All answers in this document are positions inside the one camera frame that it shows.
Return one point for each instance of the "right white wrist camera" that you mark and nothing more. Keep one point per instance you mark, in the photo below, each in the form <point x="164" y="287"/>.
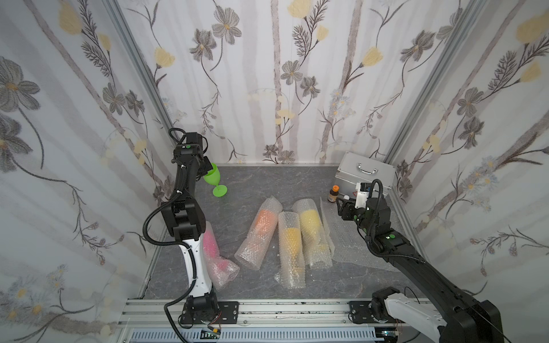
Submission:
<point x="362" y="194"/>

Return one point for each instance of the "orange glass in bubble wrap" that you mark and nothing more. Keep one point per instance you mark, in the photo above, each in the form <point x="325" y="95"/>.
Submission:
<point x="252" y="251"/>

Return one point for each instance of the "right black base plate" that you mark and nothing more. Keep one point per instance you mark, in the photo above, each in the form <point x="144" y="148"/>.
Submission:
<point x="360" y="312"/>

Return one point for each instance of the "white slotted cable duct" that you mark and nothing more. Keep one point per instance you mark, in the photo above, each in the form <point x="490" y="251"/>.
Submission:
<point x="296" y="334"/>

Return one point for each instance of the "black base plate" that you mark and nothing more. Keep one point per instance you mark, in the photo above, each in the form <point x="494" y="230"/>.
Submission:
<point x="360" y="312"/>
<point x="225" y="313"/>

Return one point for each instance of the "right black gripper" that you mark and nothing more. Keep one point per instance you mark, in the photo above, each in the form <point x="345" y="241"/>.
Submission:
<point x="346" y="206"/>

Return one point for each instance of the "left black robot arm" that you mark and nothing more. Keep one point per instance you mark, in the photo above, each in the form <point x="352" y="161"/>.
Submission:
<point x="186" y="223"/>

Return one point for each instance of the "amber glass in bubble wrap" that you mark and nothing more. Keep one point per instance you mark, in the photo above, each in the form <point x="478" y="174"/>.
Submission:
<point x="292" y="263"/>

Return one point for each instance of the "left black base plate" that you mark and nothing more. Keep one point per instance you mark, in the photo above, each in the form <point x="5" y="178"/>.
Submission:
<point x="225" y="313"/>

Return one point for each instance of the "pink glass in bubble wrap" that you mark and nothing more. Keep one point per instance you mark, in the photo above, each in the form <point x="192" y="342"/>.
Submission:
<point x="221" y="270"/>

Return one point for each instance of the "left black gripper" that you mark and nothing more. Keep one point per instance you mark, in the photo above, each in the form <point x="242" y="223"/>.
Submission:
<point x="204" y="167"/>

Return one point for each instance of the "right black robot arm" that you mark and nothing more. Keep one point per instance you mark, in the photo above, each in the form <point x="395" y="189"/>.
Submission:
<point x="453" y="314"/>

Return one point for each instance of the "silver aluminium case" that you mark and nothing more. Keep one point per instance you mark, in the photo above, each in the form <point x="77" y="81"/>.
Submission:
<point x="355" y="168"/>

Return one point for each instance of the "brown bottle orange cap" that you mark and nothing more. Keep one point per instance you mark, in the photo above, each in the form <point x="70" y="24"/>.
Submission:
<point x="333" y="194"/>

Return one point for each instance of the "green plastic wine glass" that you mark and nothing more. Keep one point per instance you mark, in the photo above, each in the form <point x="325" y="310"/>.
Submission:
<point x="213" y="177"/>

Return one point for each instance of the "yellow glass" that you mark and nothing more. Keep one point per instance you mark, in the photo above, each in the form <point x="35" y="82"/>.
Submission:
<point x="316" y="247"/>

